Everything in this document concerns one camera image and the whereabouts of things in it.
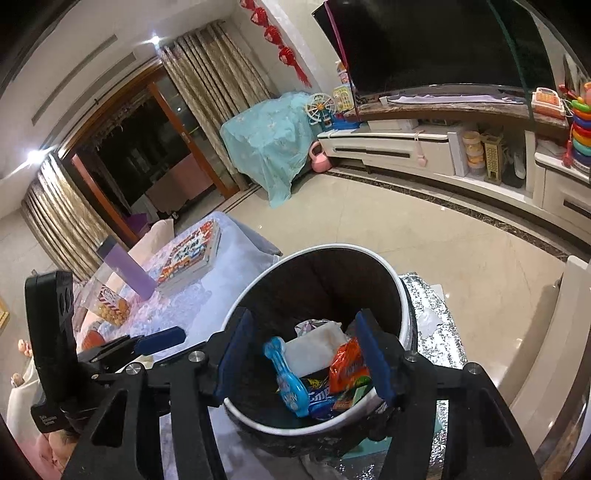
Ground silver glitter mat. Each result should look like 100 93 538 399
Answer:
394 271 468 480

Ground person's left hand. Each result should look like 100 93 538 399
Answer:
39 431 78 478

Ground pink kettlebell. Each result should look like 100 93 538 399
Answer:
308 140 332 175

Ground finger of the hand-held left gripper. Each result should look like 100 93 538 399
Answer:
76 335 145 371
134 326 187 356

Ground colourful children's book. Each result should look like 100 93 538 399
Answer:
154 220 222 285

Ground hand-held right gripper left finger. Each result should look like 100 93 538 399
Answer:
60 307 256 480

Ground gold box grater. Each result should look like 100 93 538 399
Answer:
479 133 507 186

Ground white television cabinet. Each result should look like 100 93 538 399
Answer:
318 98 591 232

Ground black television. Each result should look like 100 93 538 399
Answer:
311 0 556 96

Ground thick white-edged book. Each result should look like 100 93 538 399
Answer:
157 240 223 296

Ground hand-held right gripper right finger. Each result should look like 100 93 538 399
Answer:
355 308 541 480

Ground wooden sliding glass door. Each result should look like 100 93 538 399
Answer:
62 68 251 223

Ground toy cash register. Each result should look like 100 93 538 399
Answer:
529 86 570 121

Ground stacking rings toy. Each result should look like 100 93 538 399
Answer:
560 82 591 175

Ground purple thermos bottle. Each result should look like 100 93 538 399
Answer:
96 237 158 299

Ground black bin with white rim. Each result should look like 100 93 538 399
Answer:
221 244 419 456

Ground red heart hanging decoration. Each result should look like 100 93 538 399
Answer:
240 0 311 87

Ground white chair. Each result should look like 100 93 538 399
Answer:
507 255 591 459

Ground teal cloth cover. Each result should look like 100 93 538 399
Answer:
220 91 325 209

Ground colourful toy board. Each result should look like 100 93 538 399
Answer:
333 85 356 114

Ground ferris wheel toy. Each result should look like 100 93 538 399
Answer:
304 92 336 128

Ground orange and white containers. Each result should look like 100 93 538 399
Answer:
461 130 484 177

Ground light blue bone-shaped packet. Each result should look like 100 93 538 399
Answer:
263 335 310 418

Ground gold curtain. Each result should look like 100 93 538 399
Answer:
159 20 283 191
20 154 123 283

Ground orange red snack packet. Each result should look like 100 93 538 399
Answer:
328 336 373 401

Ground clear jar of snack balls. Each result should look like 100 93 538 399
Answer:
85 271 131 328

